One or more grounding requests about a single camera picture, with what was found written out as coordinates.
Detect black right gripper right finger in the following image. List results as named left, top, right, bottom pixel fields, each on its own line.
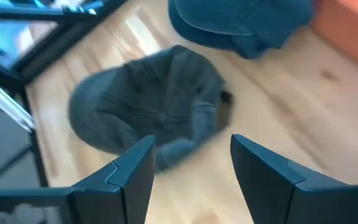
left=230, top=133, right=358, bottom=224

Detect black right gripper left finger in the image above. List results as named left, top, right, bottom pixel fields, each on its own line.
left=70, top=134, right=157, bottom=224

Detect grey cap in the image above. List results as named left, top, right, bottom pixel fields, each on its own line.
left=68, top=44, right=234, bottom=172

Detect navy blue cap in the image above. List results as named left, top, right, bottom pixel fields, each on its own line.
left=167, top=0, right=315, bottom=60

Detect grey side stand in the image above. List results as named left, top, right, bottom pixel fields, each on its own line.
left=0, top=72, right=37, bottom=133

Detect orange plastic bin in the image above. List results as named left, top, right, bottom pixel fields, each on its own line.
left=310, top=0, right=358, bottom=77

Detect black metal frame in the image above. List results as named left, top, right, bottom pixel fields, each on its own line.
left=0, top=0, right=127, bottom=189

